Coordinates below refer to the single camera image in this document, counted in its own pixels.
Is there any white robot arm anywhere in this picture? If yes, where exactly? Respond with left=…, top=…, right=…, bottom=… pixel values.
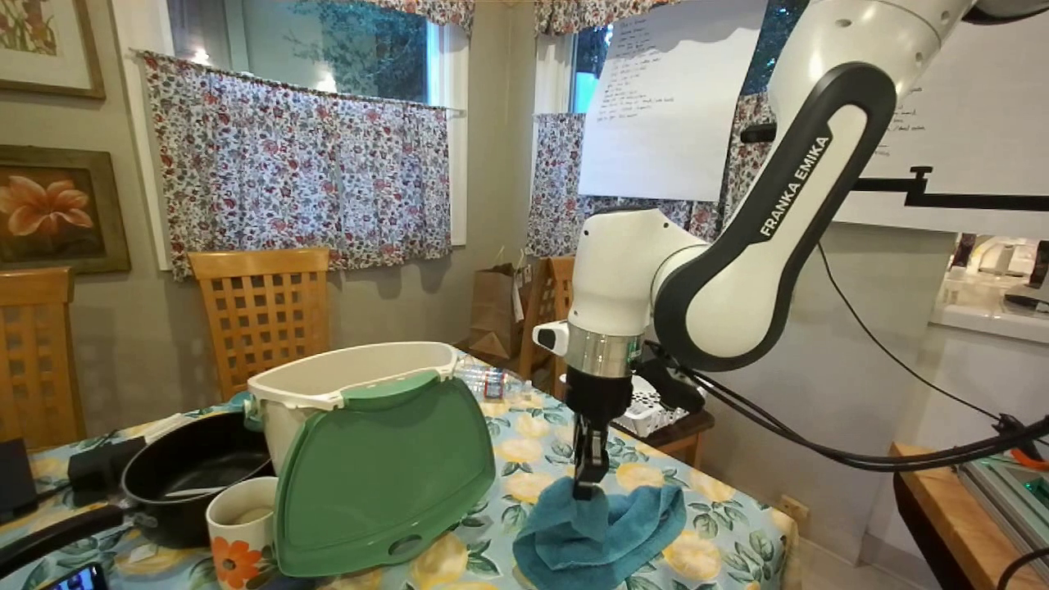
left=535, top=0, right=1049, bottom=499

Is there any brown paper bag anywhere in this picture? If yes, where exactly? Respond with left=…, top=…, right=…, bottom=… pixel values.
left=469, top=260, right=536, bottom=366

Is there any upper framed picture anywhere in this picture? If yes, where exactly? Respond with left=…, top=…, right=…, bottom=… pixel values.
left=0, top=0, right=105, bottom=101

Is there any floral curtain window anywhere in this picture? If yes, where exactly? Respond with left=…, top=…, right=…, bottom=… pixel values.
left=523, top=96, right=772, bottom=255
left=137, top=53, right=453, bottom=275

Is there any floral curtain left window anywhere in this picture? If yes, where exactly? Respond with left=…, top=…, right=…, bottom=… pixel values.
left=137, top=53, right=453, bottom=275

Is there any floral curtain right window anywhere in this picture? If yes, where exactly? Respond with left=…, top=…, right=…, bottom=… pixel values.
left=523, top=96, right=772, bottom=255

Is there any floral ceramic mug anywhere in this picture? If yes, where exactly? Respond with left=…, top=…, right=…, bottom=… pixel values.
left=206, top=476, right=277, bottom=590

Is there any wooden side table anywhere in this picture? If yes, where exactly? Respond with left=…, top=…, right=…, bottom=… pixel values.
left=891, top=456, right=1049, bottom=590

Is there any green bin lid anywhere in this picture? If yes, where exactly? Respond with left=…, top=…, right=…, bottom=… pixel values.
left=275, top=376, right=496, bottom=581

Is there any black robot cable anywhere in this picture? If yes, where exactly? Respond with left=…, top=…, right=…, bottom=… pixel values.
left=643, top=241, right=1049, bottom=476

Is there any white paper sheet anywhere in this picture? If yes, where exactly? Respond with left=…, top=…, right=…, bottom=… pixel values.
left=578, top=0, right=767, bottom=202

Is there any wooden chair near corner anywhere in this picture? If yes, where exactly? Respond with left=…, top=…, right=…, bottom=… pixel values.
left=514, top=255, right=574, bottom=396

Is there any black wallet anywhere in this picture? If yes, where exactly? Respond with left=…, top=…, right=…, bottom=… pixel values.
left=68, top=440, right=143, bottom=506

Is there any black cast iron pan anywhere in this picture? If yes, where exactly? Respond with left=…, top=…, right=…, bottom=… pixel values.
left=0, top=413, right=273, bottom=574

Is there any wooden chair at left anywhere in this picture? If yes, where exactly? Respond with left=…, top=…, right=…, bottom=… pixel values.
left=0, top=264, right=84, bottom=449

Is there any white plastic bin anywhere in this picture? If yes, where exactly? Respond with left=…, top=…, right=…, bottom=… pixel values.
left=244, top=342, right=466, bottom=473

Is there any flower painting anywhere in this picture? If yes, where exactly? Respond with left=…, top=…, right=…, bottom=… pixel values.
left=0, top=144, right=131, bottom=275

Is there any blue towel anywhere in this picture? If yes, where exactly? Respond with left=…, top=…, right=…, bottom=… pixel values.
left=512, top=479, right=686, bottom=590

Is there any lemon print tablecloth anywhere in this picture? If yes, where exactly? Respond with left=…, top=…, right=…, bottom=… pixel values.
left=0, top=360, right=792, bottom=590

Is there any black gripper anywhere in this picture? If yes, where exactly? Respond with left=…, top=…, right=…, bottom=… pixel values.
left=568, top=369, right=633, bottom=487

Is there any white dish rack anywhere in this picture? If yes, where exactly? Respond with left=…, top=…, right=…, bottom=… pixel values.
left=617, top=405, right=686, bottom=440

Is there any wooden chair by window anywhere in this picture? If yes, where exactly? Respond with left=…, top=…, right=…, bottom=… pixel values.
left=189, top=248, right=331, bottom=396

